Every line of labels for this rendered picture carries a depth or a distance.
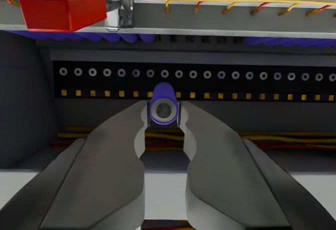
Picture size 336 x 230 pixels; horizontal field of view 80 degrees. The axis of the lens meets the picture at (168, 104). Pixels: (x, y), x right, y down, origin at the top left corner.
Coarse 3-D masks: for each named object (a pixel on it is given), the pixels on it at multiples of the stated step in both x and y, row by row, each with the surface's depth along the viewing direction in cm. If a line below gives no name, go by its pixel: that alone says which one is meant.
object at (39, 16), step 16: (32, 0) 5; (48, 0) 5; (64, 0) 5; (80, 0) 6; (96, 0) 7; (112, 0) 11; (32, 16) 5; (48, 16) 5; (64, 16) 5; (80, 16) 6; (96, 16) 7; (112, 16) 11
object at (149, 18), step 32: (0, 0) 14; (192, 0) 13; (224, 0) 13; (256, 0) 13; (288, 0) 13; (128, 32) 16; (160, 32) 16; (192, 32) 16; (224, 32) 15; (256, 32) 15; (288, 32) 15; (320, 32) 15
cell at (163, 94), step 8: (160, 88) 15; (168, 88) 15; (152, 96) 14; (160, 96) 12; (168, 96) 12; (152, 104) 12; (160, 104) 12; (168, 104) 12; (176, 104) 12; (152, 112) 12; (160, 112) 12; (168, 112) 12; (176, 112) 12; (160, 120) 12; (168, 120) 12
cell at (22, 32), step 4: (12, 32) 19; (16, 32) 19; (20, 32) 19; (24, 32) 20; (28, 32) 20; (32, 32) 21; (28, 36) 21; (32, 36) 21; (36, 36) 22; (40, 36) 22; (44, 36) 23
